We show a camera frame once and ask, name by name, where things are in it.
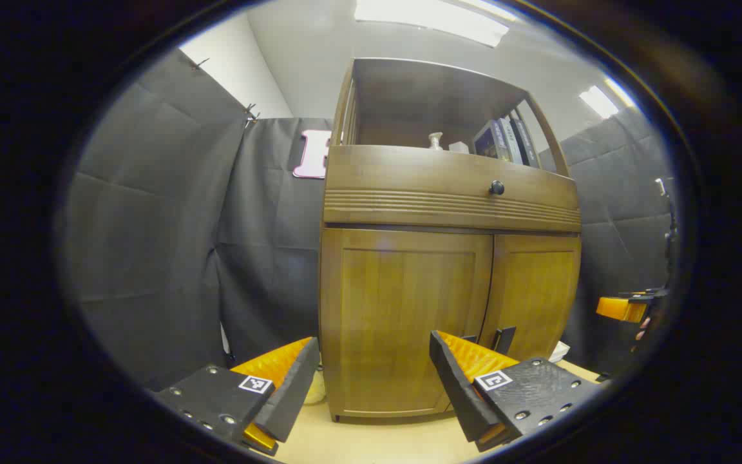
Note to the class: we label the wooden drawer with black knob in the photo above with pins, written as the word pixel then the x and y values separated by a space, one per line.
pixel 409 174

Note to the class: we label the wooden double-door shoe cabinet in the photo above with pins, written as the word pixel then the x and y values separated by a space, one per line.
pixel 409 96

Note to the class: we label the thick white lying book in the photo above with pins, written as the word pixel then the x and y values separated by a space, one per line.
pixel 559 352

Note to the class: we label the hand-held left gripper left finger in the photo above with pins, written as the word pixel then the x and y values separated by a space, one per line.
pixel 294 393

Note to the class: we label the dark blue standing book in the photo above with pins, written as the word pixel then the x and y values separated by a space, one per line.
pixel 488 143

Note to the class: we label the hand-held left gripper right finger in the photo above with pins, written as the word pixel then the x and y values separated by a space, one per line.
pixel 458 393

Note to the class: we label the small cream object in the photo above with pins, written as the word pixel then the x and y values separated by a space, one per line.
pixel 315 390

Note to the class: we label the ceiling light panel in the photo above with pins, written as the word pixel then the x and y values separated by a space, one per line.
pixel 603 100
pixel 435 18

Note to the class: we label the white spine standing book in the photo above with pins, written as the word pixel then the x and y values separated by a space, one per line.
pixel 511 138

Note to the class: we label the small white vase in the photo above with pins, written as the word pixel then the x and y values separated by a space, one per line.
pixel 435 142

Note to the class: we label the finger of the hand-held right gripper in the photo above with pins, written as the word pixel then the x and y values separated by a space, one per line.
pixel 619 309

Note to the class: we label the wooden cabinet door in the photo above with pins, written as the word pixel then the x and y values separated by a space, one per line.
pixel 403 309
pixel 538 290

